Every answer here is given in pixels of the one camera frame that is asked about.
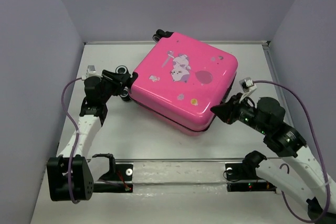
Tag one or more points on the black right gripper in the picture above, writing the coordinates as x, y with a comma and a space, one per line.
227, 110

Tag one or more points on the aluminium mounting rail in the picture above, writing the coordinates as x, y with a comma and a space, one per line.
132, 160

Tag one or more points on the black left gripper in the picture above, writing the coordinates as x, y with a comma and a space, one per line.
117, 80

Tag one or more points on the pink hard-shell suitcase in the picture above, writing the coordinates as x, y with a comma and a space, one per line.
180, 79

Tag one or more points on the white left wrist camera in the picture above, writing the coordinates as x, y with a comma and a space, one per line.
90, 72

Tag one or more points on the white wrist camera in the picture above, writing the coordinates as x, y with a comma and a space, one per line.
248, 86
90, 72

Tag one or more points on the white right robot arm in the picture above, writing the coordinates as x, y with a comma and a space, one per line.
315, 192

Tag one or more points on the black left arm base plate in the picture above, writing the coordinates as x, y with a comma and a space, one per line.
119, 181

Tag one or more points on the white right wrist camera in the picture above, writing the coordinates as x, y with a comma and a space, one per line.
248, 86

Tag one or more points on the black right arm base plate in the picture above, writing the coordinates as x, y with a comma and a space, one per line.
241, 178

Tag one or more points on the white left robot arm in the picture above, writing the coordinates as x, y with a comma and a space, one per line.
72, 174

